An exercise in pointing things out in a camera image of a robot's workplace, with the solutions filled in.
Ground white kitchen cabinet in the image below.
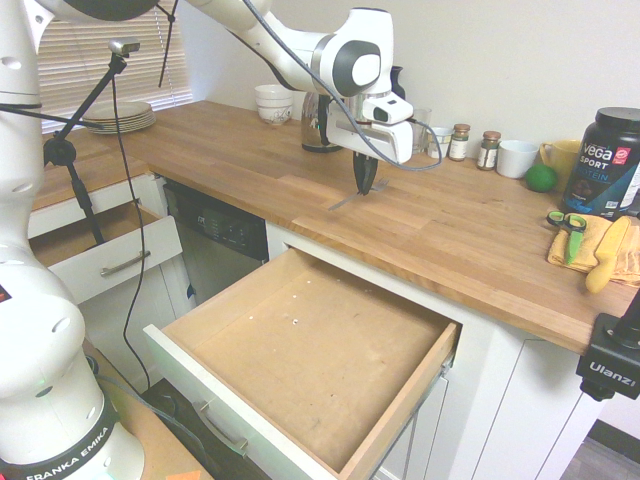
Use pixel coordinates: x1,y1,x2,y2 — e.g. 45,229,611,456
27,171,640,480

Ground plain white mug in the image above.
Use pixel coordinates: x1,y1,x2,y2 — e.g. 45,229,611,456
496,139,540,180

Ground small open white drawer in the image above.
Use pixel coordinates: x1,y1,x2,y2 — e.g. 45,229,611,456
28,199,184,307

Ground silver metal fork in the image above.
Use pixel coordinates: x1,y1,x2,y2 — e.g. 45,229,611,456
327,177,392,212

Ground black Vega protein tub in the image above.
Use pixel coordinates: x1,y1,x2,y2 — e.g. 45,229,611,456
559,106,640,222

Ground green handled scissors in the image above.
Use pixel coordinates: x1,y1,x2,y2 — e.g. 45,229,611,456
546,210,587,267

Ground window blinds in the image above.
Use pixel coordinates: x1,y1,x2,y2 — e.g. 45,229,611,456
37,0,194,134

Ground yellow knife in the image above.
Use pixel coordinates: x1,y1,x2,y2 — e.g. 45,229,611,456
584,215,633,295

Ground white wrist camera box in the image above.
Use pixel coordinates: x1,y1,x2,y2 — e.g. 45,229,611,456
362,93,416,127

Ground yellow folded cloth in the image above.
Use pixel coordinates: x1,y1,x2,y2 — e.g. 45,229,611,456
546,214,640,288

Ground steel kettle black handle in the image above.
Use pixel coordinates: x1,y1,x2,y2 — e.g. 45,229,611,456
300,91,347,153

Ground stainless steel dishwasher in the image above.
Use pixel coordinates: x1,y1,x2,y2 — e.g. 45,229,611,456
161,178,271,307

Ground black Ulanzi clamp stand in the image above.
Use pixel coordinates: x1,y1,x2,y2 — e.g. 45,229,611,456
574,287,640,402

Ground clear ribbed drinking glass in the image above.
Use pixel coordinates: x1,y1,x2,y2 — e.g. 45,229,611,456
411,107,434,156

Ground yellow mug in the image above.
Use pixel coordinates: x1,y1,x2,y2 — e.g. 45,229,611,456
538,139,584,187

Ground black boom camera stand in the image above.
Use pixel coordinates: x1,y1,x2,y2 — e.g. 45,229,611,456
42,52,127,247

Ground wooden robot mounting table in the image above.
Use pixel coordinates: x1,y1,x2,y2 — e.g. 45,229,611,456
82,339,214,480

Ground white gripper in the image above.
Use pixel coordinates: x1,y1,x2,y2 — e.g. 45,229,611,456
326,106,417,196

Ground stack of beige plates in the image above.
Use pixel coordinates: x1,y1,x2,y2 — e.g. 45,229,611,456
81,101,157,136

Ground small white patterned cup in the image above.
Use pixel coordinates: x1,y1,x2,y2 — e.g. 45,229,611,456
428,126,455,160

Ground large open wooden drawer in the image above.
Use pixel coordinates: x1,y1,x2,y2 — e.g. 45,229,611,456
142,246,464,480

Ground green lime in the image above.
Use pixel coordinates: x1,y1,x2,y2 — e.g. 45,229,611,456
523,164,559,194

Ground grey braided cable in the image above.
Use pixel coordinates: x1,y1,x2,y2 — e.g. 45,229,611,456
242,0,445,174

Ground thin black cable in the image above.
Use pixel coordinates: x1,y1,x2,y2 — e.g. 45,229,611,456
110,69,153,392

